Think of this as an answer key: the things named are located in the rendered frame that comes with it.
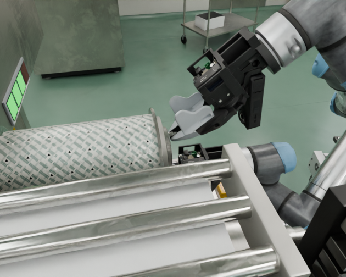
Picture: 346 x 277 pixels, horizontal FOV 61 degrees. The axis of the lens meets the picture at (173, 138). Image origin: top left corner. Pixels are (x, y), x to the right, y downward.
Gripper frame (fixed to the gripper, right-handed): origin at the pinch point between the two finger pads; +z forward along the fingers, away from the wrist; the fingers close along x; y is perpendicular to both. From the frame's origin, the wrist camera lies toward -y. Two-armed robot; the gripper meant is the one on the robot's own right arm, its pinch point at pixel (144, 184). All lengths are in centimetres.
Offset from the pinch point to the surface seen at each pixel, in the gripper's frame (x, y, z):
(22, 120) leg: -71, -27, 46
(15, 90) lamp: -29.6, 10.7, 29.3
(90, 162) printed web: 11.1, 19.8, 8.3
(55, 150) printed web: 9.2, 21.5, 13.1
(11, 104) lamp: -23.6, 10.5, 29.3
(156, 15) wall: -443, -106, -73
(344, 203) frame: 35, 35, -11
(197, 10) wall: -444, -103, -142
